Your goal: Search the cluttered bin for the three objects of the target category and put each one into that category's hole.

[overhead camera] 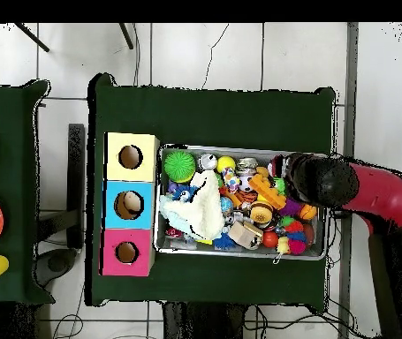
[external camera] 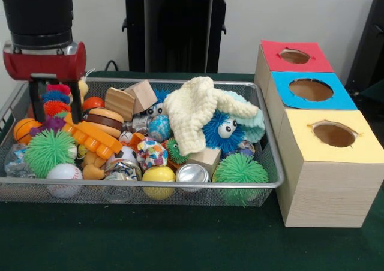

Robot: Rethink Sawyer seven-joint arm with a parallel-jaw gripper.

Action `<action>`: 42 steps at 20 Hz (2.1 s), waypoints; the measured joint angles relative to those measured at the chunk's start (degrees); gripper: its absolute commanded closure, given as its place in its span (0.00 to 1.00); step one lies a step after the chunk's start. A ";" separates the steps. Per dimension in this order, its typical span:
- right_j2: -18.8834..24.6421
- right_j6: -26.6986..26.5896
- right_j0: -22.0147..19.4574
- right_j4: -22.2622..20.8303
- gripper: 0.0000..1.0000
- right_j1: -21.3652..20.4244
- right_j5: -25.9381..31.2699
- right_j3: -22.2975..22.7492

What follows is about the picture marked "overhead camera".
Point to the cream muslin cloth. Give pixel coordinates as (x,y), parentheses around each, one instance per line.
(204,205)

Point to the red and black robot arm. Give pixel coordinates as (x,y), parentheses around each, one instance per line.
(384,194)

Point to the clear mesh bin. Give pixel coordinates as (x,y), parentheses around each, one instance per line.
(179,248)

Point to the wooden box with three holes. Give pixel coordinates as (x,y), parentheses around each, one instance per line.
(148,174)

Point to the orange plastic comb toy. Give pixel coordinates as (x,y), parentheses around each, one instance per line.
(268,192)

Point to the toy hamburger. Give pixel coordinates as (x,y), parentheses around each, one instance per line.
(260,212)

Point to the yellow ball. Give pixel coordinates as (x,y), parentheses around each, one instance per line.
(226,164)

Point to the plain wooden cube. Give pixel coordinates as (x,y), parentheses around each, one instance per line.
(241,234)

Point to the dark green tablecloth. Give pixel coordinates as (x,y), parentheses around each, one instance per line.
(207,120)
(17,176)

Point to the grey floor strip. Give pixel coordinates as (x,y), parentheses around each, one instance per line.
(352,106)

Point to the blue fuzzy toy with eyes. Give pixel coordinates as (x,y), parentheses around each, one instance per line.
(179,191)

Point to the mint green cloth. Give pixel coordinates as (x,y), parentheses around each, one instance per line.
(169,210)

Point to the black tripod leg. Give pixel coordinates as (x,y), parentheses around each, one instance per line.
(31,37)
(126,35)

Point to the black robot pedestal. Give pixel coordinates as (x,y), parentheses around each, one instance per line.
(200,325)

